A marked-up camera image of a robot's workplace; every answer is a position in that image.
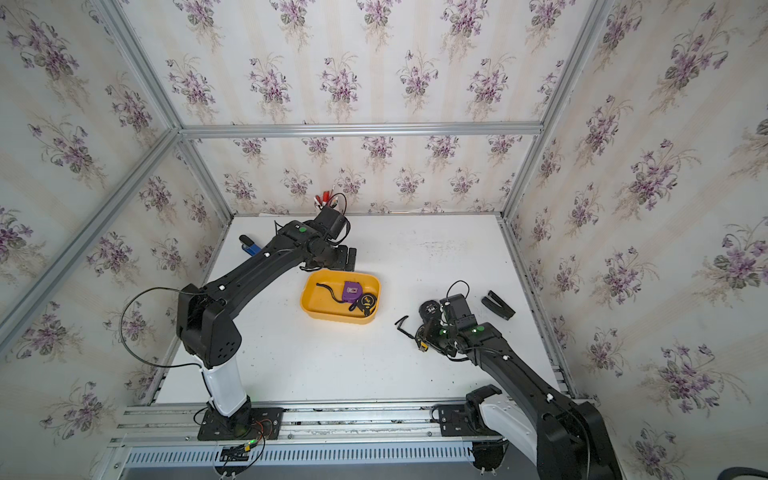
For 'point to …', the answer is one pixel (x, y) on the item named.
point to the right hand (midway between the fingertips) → (424, 337)
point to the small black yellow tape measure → (366, 303)
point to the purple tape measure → (351, 292)
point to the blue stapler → (249, 246)
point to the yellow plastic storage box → (317, 302)
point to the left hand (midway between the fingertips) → (344, 264)
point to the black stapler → (497, 305)
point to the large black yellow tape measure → (428, 311)
